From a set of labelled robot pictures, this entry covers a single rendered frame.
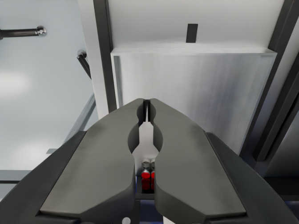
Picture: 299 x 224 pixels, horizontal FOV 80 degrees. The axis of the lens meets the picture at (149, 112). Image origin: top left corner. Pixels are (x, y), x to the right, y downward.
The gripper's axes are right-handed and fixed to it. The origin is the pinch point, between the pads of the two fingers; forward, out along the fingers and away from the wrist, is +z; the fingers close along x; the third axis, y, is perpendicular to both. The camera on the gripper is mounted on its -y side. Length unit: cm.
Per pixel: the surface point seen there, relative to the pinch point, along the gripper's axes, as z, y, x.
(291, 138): 21.3, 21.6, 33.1
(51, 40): 110, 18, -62
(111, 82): 19.6, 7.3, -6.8
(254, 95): 19.3, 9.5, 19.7
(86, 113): 63, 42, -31
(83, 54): 108, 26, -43
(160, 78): 21.4, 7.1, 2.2
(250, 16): 21.6, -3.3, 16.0
